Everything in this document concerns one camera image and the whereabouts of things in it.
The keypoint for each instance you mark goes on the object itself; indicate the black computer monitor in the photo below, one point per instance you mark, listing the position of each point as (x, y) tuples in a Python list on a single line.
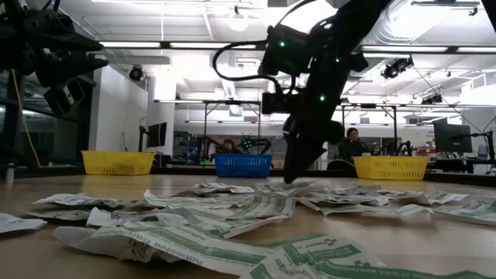
[(159, 135), (451, 137)]

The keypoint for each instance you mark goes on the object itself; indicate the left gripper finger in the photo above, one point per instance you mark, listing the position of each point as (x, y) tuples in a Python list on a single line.
[(58, 35), (66, 67)]

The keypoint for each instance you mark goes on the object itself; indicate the person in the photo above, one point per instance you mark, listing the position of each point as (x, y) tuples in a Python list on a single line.
[(228, 147), (352, 146)]

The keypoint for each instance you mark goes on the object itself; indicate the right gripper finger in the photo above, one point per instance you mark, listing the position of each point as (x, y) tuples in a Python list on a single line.
[(319, 151), (296, 162)]

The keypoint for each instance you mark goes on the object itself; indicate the black office chair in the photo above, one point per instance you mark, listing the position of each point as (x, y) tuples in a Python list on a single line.
[(341, 166)]

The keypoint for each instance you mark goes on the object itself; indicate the black ceiling camera cluster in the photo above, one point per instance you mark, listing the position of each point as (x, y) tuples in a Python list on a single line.
[(395, 69)]

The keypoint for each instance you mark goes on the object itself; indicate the black background rig frame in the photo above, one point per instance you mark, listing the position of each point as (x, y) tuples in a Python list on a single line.
[(395, 128)]

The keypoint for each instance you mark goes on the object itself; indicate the black ceiling fixture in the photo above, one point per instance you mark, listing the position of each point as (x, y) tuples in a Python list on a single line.
[(432, 100)]

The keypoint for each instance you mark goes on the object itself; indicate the yellow plastic basket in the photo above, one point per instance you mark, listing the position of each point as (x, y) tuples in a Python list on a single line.
[(118, 162), (390, 167)]

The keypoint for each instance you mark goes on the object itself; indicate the black ceiling spot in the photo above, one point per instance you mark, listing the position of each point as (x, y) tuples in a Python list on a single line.
[(136, 73)]

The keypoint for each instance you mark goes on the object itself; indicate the black background desk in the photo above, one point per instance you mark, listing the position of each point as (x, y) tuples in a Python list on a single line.
[(449, 164)]

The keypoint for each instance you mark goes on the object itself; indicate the white wipe packet dark print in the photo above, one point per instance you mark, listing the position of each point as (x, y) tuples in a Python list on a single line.
[(190, 192), (19, 222), (368, 198), (54, 214), (77, 199), (128, 218), (341, 190)]

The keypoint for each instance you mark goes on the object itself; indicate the small grey cylinder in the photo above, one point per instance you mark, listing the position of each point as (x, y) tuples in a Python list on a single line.
[(9, 174)]

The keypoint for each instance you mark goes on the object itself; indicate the silver ceiling duct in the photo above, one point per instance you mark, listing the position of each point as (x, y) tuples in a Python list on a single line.
[(403, 23)]

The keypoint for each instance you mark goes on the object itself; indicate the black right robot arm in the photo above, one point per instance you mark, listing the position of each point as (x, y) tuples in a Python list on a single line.
[(348, 23)]

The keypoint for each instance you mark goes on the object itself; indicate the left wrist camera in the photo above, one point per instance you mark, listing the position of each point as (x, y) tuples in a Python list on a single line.
[(64, 97)]

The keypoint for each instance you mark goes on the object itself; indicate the blue plastic basket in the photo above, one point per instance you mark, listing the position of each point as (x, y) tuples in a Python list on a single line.
[(242, 166)]

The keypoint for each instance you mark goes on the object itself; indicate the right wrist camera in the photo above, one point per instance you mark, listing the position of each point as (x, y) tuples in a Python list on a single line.
[(279, 104)]

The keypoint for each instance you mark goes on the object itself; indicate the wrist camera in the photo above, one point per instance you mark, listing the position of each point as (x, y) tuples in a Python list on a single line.
[(279, 104), (64, 97)]

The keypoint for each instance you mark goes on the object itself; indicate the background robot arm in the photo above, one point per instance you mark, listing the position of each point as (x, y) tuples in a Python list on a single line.
[(253, 144), (205, 147), (403, 148)]

